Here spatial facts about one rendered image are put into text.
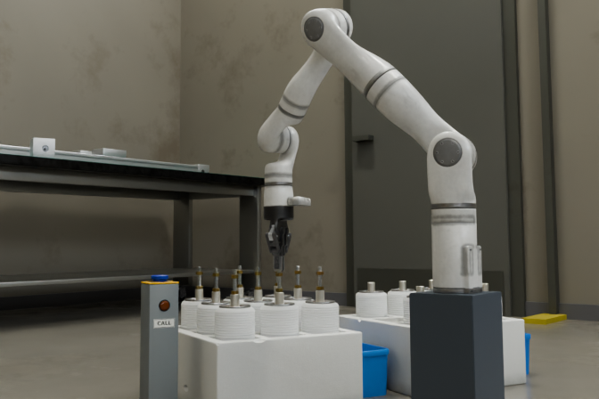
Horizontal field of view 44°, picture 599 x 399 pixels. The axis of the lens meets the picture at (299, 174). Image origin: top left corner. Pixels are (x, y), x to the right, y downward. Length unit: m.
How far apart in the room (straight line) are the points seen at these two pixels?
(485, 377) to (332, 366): 0.45
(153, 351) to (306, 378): 0.37
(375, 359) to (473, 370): 0.55
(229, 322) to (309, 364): 0.22
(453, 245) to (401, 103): 0.32
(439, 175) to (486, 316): 0.30
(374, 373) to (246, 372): 0.41
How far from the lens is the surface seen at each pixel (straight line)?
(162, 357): 1.74
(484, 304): 1.52
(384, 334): 2.09
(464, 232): 1.52
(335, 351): 1.84
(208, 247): 5.48
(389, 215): 4.44
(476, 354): 1.49
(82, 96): 5.25
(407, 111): 1.59
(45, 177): 3.76
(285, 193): 1.80
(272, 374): 1.76
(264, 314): 1.81
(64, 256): 5.09
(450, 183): 1.52
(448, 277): 1.52
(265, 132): 1.81
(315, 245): 4.81
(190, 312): 1.97
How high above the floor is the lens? 0.41
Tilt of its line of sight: 5 degrees up
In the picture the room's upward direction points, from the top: straight up
